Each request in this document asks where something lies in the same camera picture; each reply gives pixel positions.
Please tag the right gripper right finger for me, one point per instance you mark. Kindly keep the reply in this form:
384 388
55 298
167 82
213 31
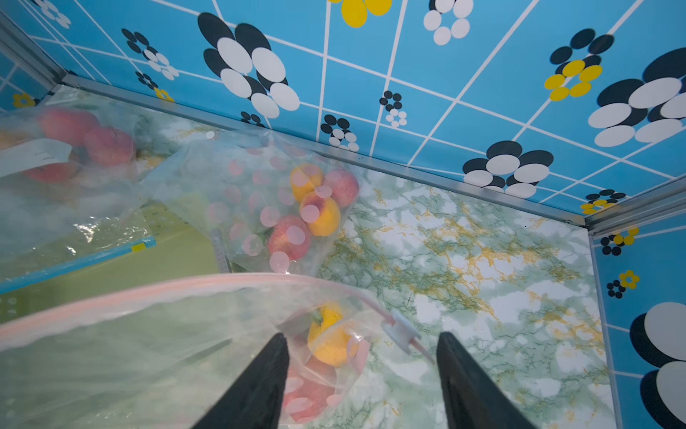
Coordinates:
471 398

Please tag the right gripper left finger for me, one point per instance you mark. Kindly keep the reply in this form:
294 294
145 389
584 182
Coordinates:
254 400

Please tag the pale green plastic basket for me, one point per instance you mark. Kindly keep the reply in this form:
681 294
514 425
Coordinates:
178 251

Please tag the pink red peach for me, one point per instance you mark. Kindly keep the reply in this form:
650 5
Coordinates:
109 146

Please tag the clear zip-top bag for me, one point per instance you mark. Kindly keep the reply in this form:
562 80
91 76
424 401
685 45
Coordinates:
60 211

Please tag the pink peach front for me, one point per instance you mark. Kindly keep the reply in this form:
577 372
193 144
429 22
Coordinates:
307 390

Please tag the pink peach centre back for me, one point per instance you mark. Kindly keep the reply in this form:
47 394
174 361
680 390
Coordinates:
291 236

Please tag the plain yellow peach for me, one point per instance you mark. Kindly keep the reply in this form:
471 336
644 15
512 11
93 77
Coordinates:
304 179

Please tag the pink peach right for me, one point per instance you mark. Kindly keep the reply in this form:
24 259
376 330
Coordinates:
344 185

